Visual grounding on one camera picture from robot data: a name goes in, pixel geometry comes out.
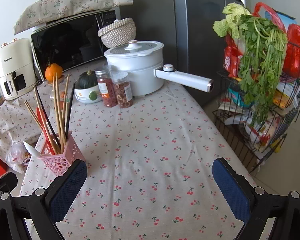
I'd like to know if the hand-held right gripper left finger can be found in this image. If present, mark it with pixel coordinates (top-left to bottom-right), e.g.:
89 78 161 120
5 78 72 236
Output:
0 159 88 240

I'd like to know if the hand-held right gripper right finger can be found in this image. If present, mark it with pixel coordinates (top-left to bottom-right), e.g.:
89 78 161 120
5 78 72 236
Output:
212 157 300 240

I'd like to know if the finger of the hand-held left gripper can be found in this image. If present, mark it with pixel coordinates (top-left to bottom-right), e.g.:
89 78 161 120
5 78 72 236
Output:
0 172 18 205

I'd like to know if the pink plastic utensil basket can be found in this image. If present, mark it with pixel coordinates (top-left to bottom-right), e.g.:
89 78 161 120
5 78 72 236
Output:
37 131 87 175

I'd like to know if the white plastic spoon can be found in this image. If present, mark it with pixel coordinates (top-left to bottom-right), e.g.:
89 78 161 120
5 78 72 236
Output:
23 141 38 158

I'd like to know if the red plastic spoon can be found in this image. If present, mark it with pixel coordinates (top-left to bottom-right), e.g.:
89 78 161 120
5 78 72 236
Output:
36 107 58 155

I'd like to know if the wooden chopstick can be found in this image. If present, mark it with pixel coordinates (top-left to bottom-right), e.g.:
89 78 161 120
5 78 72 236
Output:
26 99 58 155
55 72 67 152
52 76 64 153
24 100 56 155
33 85 60 153

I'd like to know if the black chopstick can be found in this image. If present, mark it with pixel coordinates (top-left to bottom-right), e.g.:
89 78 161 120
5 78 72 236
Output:
65 83 76 141
36 97 62 144

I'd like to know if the white green patterned chopstick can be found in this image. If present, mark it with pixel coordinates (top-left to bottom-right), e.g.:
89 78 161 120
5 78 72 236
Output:
63 74 70 144

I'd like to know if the clear bag of snacks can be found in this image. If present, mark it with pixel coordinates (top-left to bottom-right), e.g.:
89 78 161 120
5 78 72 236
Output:
5 140 32 174

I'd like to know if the cherry print tablecloth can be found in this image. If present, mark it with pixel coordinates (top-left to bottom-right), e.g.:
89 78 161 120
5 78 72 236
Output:
0 71 278 240

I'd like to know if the white bowl with green knob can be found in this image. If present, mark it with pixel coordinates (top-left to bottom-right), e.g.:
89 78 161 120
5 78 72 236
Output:
74 81 103 104

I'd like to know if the glass jar with wooden lid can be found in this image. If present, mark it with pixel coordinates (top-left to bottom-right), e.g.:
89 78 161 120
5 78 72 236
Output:
47 76 70 110

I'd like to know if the jar of red berries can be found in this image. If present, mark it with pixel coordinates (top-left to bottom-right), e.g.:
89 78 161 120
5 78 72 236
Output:
95 67 115 108

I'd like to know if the dark green pumpkin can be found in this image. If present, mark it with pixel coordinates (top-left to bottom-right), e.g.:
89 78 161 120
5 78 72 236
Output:
77 70 99 90

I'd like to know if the jar of dried slices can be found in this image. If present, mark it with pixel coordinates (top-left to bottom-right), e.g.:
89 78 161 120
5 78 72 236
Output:
112 72 134 109

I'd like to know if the cream air fryer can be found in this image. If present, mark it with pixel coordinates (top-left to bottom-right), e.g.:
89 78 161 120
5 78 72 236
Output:
0 38 38 101

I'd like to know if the orange fruit with stem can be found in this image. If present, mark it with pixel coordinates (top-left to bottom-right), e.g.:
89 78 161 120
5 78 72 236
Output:
45 58 63 82

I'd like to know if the red snack packet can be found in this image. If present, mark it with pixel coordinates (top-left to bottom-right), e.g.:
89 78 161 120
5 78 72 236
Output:
224 46 243 78

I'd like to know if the coriander bunch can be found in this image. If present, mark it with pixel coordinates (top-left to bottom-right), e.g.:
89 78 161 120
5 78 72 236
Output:
236 14 288 130

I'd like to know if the white electric pot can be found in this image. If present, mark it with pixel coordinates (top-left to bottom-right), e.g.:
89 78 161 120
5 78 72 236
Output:
104 40 214 97

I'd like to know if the black microwave oven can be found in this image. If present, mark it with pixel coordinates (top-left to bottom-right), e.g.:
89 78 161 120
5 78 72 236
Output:
30 9 122 80

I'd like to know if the red plastic bag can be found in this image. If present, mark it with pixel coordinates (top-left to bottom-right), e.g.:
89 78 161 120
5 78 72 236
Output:
251 2 300 77

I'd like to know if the woven lidded basket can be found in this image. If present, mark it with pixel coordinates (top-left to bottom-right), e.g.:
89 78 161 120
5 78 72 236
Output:
97 17 136 48

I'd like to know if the grey refrigerator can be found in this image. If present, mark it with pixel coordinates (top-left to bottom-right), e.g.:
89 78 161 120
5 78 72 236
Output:
116 0 250 108

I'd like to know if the napa cabbage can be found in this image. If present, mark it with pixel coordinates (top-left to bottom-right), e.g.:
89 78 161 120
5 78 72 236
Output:
213 2 252 39

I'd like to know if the floral cloth cover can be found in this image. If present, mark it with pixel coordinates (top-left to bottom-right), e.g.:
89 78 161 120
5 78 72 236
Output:
14 0 133 35

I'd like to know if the black wire rack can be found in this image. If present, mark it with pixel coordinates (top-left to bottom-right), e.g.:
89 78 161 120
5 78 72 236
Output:
212 40 300 173

